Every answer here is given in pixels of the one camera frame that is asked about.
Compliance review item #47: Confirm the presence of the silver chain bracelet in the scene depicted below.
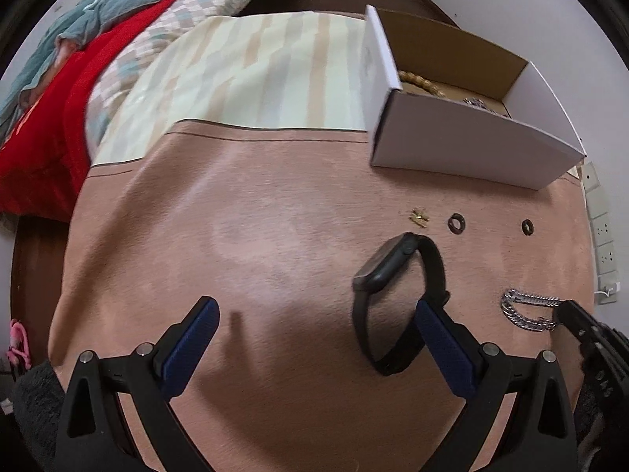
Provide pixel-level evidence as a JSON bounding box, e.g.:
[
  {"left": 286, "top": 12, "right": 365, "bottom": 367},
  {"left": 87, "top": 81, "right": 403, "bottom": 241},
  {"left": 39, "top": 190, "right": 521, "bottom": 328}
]
[{"left": 500, "top": 289, "right": 564, "bottom": 332}]

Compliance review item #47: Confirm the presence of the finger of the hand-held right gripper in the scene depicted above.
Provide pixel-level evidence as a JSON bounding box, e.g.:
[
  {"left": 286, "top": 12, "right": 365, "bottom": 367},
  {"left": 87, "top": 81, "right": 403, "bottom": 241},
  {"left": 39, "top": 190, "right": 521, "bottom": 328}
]
[
  {"left": 554, "top": 309, "right": 629, "bottom": 406},
  {"left": 563, "top": 299, "right": 629, "bottom": 350}
]

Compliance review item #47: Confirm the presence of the black smartwatch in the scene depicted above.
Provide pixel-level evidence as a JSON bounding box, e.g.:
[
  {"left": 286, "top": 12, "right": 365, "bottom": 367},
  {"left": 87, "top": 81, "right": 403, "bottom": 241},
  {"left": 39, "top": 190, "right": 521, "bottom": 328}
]
[{"left": 352, "top": 232, "right": 451, "bottom": 377}]

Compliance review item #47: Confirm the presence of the white cardboard box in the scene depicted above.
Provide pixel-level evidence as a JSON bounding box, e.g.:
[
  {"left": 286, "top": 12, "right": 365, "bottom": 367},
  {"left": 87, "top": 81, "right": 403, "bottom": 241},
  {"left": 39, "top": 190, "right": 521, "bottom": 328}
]
[{"left": 364, "top": 5, "right": 587, "bottom": 192}]

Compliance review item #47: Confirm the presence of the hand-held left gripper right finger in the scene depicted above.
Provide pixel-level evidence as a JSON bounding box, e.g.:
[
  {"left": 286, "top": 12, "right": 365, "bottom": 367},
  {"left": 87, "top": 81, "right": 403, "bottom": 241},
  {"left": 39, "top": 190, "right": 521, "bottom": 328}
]
[{"left": 415, "top": 299, "right": 579, "bottom": 472}]

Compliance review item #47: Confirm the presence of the red blanket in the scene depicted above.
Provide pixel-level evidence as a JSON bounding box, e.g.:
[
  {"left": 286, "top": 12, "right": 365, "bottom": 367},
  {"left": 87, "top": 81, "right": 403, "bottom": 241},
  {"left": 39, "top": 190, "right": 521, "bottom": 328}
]
[{"left": 0, "top": 0, "right": 208, "bottom": 223}]

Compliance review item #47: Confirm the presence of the silver chain necklace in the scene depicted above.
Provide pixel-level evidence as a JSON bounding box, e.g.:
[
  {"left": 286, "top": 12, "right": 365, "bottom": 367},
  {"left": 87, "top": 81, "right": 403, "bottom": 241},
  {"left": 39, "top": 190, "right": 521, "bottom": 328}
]
[{"left": 462, "top": 98, "right": 513, "bottom": 118}]

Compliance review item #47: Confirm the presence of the wooden bead bracelet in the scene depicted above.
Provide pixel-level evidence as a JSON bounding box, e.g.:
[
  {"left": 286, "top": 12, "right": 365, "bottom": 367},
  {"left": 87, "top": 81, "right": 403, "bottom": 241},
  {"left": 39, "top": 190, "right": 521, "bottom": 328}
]
[{"left": 398, "top": 71, "right": 446, "bottom": 100}]

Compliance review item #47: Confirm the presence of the striped cream cloth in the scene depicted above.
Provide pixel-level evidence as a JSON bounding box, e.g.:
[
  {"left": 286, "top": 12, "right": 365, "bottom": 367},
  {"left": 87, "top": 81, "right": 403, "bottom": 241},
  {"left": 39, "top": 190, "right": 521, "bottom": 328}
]
[{"left": 91, "top": 10, "right": 380, "bottom": 166}]

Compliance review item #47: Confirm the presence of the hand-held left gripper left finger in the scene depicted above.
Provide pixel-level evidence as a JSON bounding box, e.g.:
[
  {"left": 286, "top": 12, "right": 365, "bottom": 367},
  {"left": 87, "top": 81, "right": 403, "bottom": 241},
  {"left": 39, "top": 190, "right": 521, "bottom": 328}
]
[{"left": 54, "top": 296, "right": 220, "bottom": 472}]

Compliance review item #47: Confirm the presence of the pink plastic item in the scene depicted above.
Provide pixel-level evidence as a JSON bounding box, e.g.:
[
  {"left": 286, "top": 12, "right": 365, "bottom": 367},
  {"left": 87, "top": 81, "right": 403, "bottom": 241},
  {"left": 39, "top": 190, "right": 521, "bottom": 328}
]
[{"left": 7, "top": 319, "right": 33, "bottom": 369}]

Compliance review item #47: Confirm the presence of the white power strip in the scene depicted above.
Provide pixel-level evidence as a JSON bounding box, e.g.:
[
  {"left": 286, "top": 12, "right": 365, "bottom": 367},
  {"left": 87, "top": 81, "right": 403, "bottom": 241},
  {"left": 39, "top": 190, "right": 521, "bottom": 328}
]
[{"left": 580, "top": 161, "right": 619, "bottom": 304}]

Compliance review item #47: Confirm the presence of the dark fuzzy cloth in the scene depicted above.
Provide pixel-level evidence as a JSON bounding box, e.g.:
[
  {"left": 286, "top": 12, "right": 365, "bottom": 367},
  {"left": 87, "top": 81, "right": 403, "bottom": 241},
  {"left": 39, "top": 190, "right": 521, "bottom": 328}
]
[{"left": 12, "top": 360, "right": 70, "bottom": 472}]

